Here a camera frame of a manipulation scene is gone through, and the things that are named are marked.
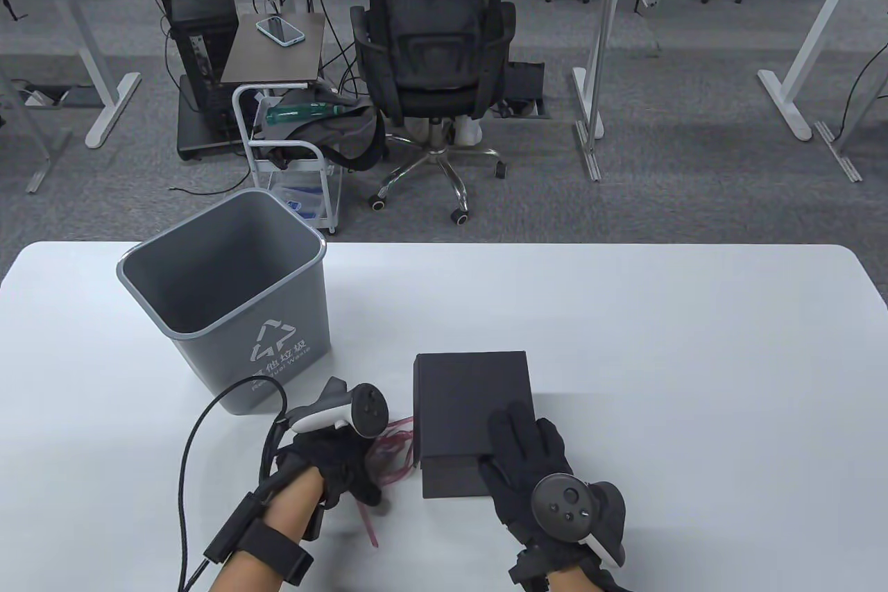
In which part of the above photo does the person's right hand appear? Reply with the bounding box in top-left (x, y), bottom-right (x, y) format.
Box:
top-left (479, 401), bottom-right (611, 586)

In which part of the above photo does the white rolling cart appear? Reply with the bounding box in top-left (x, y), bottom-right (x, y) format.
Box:
top-left (232, 83), bottom-right (344, 235)

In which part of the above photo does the pink ribbon bow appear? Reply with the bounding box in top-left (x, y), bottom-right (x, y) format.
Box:
top-left (357, 415), bottom-right (417, 549)

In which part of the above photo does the black floor socket box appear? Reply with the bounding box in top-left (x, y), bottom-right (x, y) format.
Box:
top-left (496, 61), bottom-right (554, 119)

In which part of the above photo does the black computer tower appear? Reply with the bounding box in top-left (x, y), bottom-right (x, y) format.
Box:
top-left (169, 0), bottom-right (240, 135)

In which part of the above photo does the grey plastic trash bin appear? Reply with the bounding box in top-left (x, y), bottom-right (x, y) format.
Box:
top-left (116, 188), bottom-right (330, 417)

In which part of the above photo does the green bottle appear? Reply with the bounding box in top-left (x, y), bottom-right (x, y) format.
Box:
top-left (266, 103), bottom-right (345, 124)

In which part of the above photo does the dark brown side table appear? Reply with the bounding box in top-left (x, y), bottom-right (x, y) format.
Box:
top-left (221, 12), bottom-right (327, 87)

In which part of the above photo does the black and white hand controller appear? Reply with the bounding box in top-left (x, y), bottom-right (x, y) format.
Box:
top-left (531, 474), bottom-right (627, 566)
top-left (288, 377), bottom-right (389, 440)

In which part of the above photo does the grey backpack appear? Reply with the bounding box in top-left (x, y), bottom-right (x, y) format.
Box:
top-left (253, 89), bottom-right (388, 171)

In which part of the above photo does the thick black braided cable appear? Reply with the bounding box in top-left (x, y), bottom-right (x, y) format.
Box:
top-left (177, 375), bottom-right (289, 592)

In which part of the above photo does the person's left hand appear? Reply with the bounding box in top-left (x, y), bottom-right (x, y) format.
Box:
top-left (276, 429), bottom-right (384, 509)

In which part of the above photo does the person's left forearm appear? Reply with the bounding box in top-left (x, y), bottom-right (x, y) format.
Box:
top-left (208, 466), bottom-right (327, 592)

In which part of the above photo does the black mesh office chair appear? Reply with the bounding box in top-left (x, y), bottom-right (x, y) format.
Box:
top-left (349, 0), bottom-right (518, 226)

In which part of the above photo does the black gift box lid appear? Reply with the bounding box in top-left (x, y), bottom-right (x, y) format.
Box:
top-left (413, 352), bottom-right (536, 473)

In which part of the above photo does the person's right forearm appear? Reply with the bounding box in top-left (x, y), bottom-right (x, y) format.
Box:
top-left (548, 566), bottom-right (594, 592)

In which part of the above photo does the smartphone in blue case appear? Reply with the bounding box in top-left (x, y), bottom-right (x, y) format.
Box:
top-left (255, 16), bottom-right (307, 49)

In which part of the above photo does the black gift box base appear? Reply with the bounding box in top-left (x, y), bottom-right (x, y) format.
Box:
top-left (422, 453), bottom-right (499, 500)

